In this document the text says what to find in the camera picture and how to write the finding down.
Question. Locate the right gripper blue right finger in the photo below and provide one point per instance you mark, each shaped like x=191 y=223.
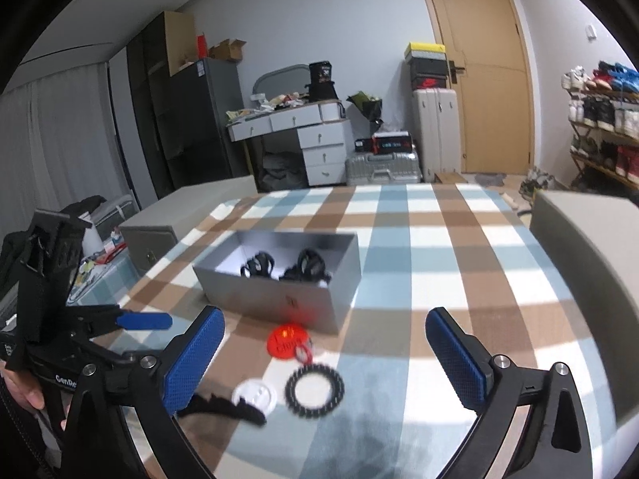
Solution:
x=463 y=358

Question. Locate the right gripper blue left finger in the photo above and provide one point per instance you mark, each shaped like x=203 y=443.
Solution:
x=187 y=357

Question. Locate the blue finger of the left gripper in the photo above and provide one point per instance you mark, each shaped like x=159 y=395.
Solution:
x=129 y=320

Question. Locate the black claw hair clip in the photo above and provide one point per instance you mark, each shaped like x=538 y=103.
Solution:
x=215 y=405

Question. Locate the white round pin badge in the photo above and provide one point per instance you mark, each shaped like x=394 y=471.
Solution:
x=258 y=393

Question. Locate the small red fringed brooch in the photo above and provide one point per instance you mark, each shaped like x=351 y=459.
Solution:
x=304 y=353

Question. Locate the left hand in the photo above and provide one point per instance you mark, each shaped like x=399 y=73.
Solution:
x=25 y=389

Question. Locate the grey bedside cabinet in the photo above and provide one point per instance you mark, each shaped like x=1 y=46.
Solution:
x=153 y=232

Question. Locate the plaid blanket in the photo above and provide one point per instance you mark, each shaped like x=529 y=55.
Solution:
x=420 y=246

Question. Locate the red flag pin badge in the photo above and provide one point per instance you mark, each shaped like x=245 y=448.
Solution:
x=283 y=340

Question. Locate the grey cardboard box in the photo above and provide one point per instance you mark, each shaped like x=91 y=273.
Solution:
x=307 y=278

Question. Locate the grey bed side panel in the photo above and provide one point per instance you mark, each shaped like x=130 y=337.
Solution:
x=593 y=242

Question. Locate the grey curtain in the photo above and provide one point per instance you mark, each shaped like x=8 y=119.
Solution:
x=58 y=145

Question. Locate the silver flat suitcase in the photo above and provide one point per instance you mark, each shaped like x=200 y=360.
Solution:
x=383 y=169

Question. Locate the black refrigerator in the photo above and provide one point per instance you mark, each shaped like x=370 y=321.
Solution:
x=199 y=147

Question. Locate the black red box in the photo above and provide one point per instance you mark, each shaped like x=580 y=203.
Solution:
x=392 y=142

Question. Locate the upright beige suitcase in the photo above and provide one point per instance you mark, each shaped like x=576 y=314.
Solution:
x=438 y=136

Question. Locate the white drawer desk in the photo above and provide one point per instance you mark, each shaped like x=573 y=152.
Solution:
x=324 y=134

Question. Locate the dark flower bouquet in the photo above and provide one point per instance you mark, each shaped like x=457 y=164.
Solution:
x=370 y=107

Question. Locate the shoe rack with shoes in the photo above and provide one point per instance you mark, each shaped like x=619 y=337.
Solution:
x=603 y=115

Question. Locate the black bag on desk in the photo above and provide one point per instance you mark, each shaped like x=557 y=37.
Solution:
x=321 y=86

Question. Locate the stacked shoe boxes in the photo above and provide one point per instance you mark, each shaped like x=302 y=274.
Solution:
x=428 y=65

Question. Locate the wooden door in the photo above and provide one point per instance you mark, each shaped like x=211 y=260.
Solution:
x=490 y=74

